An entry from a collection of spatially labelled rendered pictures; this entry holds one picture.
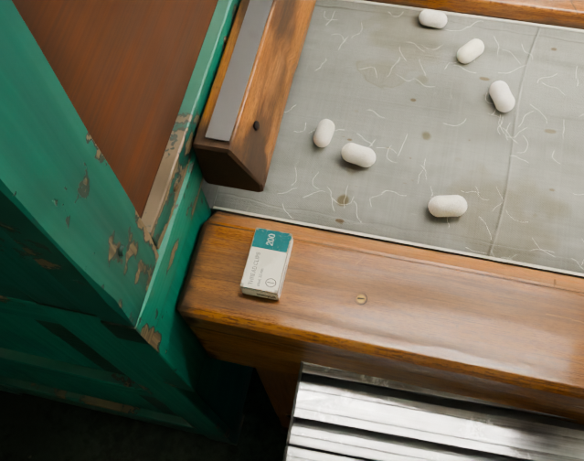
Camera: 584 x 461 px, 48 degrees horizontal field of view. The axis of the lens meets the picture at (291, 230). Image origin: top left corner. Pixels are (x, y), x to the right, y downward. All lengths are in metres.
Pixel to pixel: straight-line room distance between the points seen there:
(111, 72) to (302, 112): 0.32
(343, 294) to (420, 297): 0.07
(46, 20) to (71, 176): 0.08
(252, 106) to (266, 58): 0.05
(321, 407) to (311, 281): 0.14
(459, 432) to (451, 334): 0.12
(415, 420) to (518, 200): 0.24
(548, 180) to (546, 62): 0.15
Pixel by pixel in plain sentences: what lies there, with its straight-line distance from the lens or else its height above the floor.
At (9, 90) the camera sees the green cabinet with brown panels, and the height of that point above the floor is 1.10.
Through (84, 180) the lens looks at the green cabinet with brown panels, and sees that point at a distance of 0.41.
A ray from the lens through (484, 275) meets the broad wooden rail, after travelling 0.63.
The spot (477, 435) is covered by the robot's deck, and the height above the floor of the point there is 0.67.
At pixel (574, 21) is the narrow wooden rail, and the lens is 0.83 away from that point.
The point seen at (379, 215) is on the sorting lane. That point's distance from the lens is 0.67.
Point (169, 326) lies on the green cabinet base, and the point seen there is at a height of 0.76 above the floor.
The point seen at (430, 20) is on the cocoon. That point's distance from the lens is 0.80.
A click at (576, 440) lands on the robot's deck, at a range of 0.71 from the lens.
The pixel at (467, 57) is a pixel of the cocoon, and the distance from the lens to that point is 0.77.
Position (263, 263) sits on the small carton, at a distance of 0.60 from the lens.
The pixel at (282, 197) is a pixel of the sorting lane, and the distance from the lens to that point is 0.68.
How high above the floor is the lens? 1.34
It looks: 65 degrees down
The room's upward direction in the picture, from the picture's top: 7 degrees counter-clockwise
